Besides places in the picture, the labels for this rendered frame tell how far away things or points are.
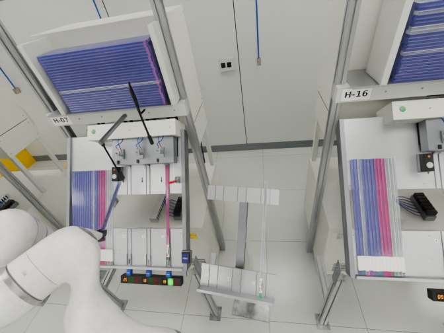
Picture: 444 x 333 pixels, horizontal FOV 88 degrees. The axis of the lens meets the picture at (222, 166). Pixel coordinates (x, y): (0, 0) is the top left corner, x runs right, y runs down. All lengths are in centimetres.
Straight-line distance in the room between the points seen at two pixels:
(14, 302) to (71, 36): 115
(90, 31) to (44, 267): 107
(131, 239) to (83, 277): 76
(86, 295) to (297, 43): 243
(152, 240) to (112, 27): 104
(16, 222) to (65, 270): 17
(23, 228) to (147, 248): 74
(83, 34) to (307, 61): 195
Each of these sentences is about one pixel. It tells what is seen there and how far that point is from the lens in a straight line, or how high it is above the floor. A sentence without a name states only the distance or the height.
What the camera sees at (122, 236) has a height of 83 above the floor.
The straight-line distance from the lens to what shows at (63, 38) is 148.
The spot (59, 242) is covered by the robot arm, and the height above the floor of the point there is 144.
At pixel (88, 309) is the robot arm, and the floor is 132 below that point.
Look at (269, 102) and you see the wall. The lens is 272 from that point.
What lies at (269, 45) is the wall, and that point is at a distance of 253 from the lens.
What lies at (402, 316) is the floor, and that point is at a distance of 207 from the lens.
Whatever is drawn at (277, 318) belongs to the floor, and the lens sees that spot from 188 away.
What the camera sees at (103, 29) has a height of 170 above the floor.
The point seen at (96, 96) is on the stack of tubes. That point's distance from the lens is 127.
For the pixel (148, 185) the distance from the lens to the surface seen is 127.
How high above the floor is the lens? 181
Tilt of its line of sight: 39 degrees down
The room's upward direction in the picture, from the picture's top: 11 degrees counter-clockwise
